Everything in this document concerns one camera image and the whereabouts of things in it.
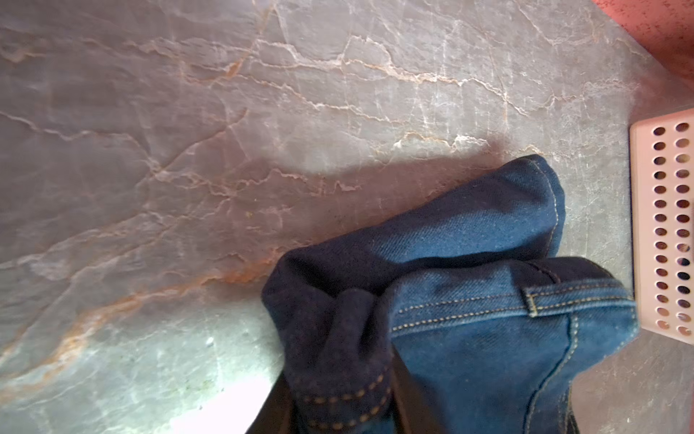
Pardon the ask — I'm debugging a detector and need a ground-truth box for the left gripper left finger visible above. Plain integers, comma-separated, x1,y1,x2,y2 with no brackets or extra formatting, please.
246,374,296,434

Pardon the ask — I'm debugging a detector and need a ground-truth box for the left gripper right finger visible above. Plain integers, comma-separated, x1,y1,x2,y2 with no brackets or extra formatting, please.
391,349,444,434

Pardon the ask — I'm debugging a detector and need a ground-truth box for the dark denim button skirt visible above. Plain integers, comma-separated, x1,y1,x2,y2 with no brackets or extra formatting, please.
262,155,639,433

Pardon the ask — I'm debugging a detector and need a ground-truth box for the pink perforated plastic basket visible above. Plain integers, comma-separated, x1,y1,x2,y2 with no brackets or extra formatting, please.
630,110,693,345

